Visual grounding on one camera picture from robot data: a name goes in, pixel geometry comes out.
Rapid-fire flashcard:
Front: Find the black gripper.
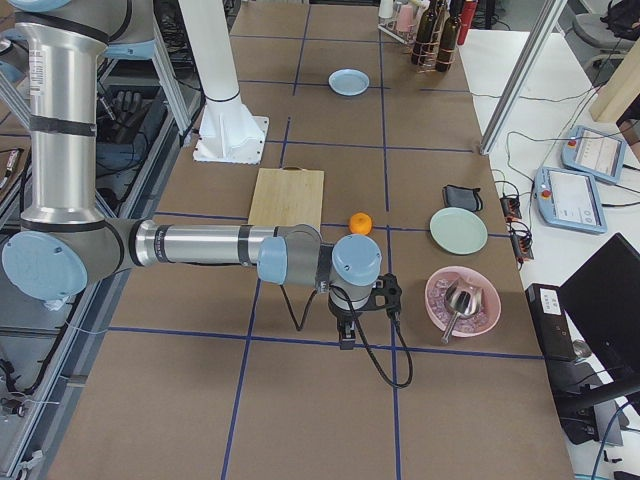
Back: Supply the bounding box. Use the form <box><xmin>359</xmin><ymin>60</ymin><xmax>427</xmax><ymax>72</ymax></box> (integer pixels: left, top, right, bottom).
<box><xmin>329</xmin><ymin>288</ymin><xmax>370</xmax><ymax>350</ymax></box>

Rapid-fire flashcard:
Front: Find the orange mandarin fruit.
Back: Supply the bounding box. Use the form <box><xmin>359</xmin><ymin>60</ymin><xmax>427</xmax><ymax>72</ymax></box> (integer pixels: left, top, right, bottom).
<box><xmin>348</xmin><ymin>212</ymin><xmax>373</xmax><ymax>235</ymax></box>

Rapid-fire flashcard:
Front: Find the light blue plate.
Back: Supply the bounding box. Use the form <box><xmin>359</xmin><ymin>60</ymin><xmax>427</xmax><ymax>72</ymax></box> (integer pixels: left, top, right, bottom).
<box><xmin>328</xmin><ymin>68</ymin><xmax>370</xmax><ymax>97</ymax></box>

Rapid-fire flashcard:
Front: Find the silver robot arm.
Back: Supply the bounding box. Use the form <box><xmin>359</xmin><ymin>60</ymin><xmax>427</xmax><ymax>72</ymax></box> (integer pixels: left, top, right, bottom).
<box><xmin>2</xmin><ymin>1</ymin><xmax>384</xmax><ymax>349</ymax></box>

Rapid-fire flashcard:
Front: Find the light green plate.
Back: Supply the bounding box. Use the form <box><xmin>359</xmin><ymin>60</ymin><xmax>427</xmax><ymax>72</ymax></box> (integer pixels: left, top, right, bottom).
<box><xmin>429</xmin><ymin>207</ymin><xmax>488</xmax><ymax>255</ymax></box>

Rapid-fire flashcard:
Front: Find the pink bowl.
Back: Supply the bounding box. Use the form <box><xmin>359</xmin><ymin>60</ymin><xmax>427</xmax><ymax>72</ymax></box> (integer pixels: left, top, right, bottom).
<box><xmin>425</xmin><ymin>266</ymin><xmax>501</xmax><ymax>342</ymax></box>

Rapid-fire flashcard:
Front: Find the metal ice scoop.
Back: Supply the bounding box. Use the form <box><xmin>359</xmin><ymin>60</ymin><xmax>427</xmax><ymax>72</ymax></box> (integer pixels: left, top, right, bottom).
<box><xmin>441</xmin><ymin>279</ymin><xmax>483</xmax><ymax>344</ymax></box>

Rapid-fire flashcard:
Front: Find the bamboo cutting board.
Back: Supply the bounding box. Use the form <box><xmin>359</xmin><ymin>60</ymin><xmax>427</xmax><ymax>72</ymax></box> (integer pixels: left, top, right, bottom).
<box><xmin>248</xmin><ymin>168</ymin><xmax>324</xmax><ymax>230</ymax></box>

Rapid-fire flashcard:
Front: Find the grey folded cloth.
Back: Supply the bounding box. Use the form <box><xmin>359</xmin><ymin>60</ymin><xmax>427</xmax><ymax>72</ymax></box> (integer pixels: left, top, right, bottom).
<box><xmin>442</xmin><ymin>185</ymin><xmax>484</xmax><ymax>212</ymax></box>

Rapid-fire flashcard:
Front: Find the black desktop computer box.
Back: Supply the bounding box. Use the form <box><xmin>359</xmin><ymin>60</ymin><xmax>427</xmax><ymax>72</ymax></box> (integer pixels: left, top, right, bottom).
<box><xmin>525</xmin><ymin>283</ymin><xmax>576</xmax><ymax>362</ymax></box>

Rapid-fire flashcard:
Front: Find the black computer monitor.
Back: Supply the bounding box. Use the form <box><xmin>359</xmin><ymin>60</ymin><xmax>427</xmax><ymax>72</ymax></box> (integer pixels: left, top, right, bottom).
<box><xmin>559</xmin><ymin>233</ymin><xmax>639</xmax><ymax>380</ymax></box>

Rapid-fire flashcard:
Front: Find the blue teach pendant near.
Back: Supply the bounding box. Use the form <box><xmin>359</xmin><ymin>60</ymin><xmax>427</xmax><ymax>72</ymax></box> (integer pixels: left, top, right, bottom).
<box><xmin>534</xmin><ymin>167</ymin><xmax>607</xmax><ymax>234</ymax></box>

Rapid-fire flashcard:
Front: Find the blue teach pendant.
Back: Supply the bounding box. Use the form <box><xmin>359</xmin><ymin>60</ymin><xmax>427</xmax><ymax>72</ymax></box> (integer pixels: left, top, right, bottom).
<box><xmin>534</xmin><ymin>167</ymin><xmax>607</xmax><ymax>234</ymax></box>
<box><xmin>561</xmin><ymin>125</ymin><xmax>626</xmax><ymax>184</ymax></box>

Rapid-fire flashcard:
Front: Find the dark wine bottle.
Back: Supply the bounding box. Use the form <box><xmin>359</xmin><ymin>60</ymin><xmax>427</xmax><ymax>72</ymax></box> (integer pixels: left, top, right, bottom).
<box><xmin>411</xmin><ymin>0</ymin><xmax>440</xmax><ymax>65</ymax></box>
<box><xmin>435</xmin><ymin>0</ymin><xmax>464</xmax><ymax>72</ymax></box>

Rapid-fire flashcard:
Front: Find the blue teach pendant far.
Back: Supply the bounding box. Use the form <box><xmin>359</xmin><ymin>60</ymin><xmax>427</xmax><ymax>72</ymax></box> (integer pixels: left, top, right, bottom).
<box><xmin>561</xmin><ymin>125</ymin><xmax>626</xmax><ymax>184</ymax></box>

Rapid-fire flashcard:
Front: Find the pink cup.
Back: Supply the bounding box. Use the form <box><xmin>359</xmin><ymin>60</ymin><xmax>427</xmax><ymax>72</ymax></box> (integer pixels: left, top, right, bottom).
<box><xmin>395</xmin><ymin>3</ymin><xmax>414</xmax><ymax>33</ymax></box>

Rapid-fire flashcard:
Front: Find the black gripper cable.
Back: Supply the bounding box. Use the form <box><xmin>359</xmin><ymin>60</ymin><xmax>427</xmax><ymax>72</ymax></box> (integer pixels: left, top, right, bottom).
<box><xmin>279</xmin><ymin>284</ymin><xmax>415</xmax><ymax>389</ymax></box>

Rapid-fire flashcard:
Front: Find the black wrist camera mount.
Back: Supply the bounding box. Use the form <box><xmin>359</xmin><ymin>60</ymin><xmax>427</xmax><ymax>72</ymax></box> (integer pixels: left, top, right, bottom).
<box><xmin>366</xmin><ymin>273</ymin><xmax>402</xmax><ymax>318</ymax></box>

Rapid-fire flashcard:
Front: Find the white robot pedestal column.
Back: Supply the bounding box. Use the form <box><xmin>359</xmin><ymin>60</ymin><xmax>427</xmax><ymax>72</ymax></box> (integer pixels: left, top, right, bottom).
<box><xmin>179</xmin><ymin>0</ymin><xmax>269</xmax><ymax>165</ymax></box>

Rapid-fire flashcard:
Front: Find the copper wire bottle rack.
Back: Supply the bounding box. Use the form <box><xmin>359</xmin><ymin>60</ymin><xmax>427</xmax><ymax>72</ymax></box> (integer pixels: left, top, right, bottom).
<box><xmin>411</xmin><ymin>1</ymin><xmax>458</xmax><ymax>72</ymax></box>

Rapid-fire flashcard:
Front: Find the aluminium frame post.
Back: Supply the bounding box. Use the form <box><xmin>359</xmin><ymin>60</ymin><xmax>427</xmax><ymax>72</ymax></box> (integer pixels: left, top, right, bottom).
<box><xmin>479</xmin><ymin>0</ymin><xmax>567</xmax><ymax>155</ymax></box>

